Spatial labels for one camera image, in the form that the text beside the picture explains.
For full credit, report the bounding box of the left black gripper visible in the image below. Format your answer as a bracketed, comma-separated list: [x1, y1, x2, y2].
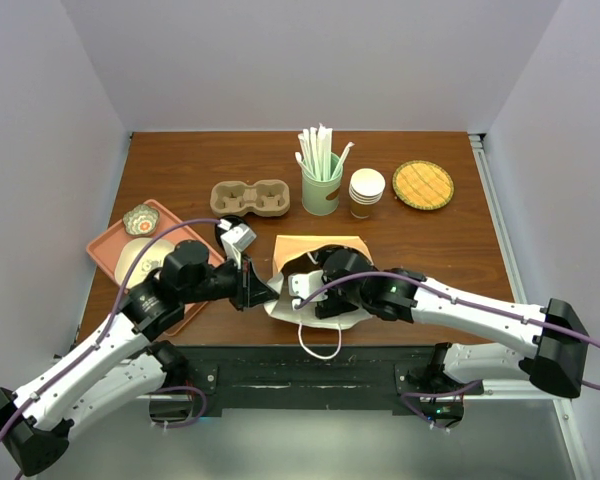
[182, 251, 280, 310]

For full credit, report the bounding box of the brown paper bag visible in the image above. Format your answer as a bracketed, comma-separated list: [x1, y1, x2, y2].
[264, 235, 373, 335]

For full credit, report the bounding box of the stack of paper cups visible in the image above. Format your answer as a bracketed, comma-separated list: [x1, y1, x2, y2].
[349, 168, 386, 219]

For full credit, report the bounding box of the cardboard cup carrier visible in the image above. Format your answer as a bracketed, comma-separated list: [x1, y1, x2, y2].
[209, 179, 290, 218]

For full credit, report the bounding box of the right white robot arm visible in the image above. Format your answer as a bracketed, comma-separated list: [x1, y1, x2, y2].
[311, 246, 588, 399]

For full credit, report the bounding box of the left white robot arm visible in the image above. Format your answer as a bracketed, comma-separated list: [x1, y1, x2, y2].
[0, 241, 279, 476]

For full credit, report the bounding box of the stack of black lids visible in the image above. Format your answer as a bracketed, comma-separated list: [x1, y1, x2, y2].
[214, 214, 245, 247]

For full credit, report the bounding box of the green straw holder cup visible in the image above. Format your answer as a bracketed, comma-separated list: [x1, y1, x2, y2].
[301, 160, 343, 216]

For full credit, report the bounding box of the cream square bowl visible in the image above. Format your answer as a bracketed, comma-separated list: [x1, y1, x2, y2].
[114, 238, 175, 289]

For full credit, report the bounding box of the yellow woven coaster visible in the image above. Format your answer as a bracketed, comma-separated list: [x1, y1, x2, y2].
[392, 160, 454, 211]

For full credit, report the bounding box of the wrapped straws bundle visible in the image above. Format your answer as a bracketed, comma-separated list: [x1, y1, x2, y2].
[295, 124, 355, 182]

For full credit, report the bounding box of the small floral dish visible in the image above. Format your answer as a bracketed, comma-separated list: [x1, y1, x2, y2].
[122, 204, 160, 237]

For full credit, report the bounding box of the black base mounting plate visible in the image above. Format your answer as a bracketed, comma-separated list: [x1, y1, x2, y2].
[148, 345, 483, 422]

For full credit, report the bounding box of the pink plastic tray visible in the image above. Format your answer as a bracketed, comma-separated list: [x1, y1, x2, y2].
[86, 198, 226, 337]

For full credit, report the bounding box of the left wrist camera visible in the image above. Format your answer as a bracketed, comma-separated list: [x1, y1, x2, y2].
[222, 223, 257, 265]

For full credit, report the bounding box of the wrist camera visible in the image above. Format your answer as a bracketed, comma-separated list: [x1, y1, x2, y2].
[222, 223, 257, 265]
[288, 270, 327, 309]

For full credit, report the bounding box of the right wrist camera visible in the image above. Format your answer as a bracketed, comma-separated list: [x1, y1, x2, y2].
[288, 270, 327, 309]

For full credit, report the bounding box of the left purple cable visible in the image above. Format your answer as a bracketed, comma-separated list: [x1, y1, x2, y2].
[0, 217, 226, 480]

